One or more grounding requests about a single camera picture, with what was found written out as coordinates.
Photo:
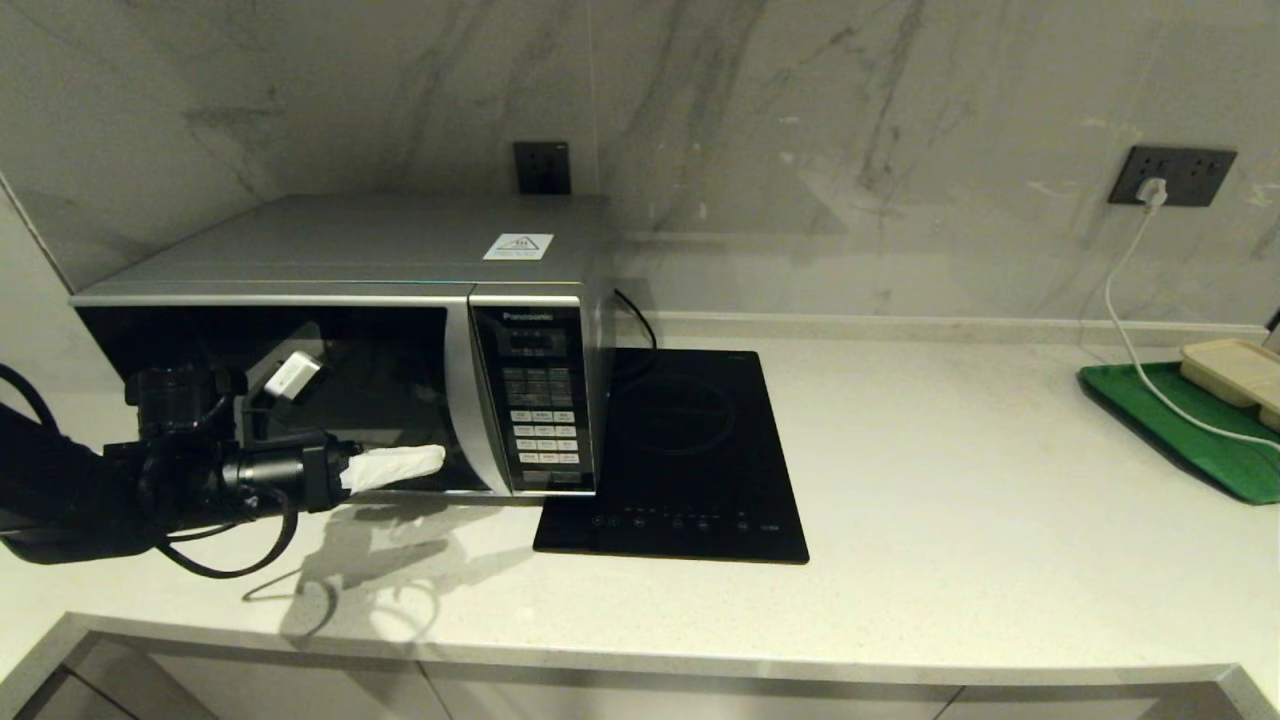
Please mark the silver microwave oven body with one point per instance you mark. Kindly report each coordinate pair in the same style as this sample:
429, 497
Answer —
350, 240

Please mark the black induction cooktop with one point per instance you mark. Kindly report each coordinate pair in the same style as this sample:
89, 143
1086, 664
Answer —
690, 440

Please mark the grey cabinet door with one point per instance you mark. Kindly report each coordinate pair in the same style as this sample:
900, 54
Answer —
700, 700
300, 690

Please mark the black glass microwave door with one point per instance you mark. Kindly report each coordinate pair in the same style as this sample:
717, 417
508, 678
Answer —
400, 350

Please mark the green plastic tray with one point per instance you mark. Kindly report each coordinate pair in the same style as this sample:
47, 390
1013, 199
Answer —
1230, 468

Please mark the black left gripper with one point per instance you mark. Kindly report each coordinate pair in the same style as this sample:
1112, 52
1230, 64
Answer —
325, 477

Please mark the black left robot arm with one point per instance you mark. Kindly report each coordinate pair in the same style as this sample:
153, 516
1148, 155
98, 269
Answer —
60, 490

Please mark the beige lunch box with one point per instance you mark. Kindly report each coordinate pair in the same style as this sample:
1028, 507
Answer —
1232, 368

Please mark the white warning sticker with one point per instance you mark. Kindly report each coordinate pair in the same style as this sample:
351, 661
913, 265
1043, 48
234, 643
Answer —
518, 246

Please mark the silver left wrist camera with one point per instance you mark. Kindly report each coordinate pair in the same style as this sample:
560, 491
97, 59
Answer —
293, 376

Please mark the black wide wall socket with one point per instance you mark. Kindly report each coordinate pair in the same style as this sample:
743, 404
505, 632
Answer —
1198, 176

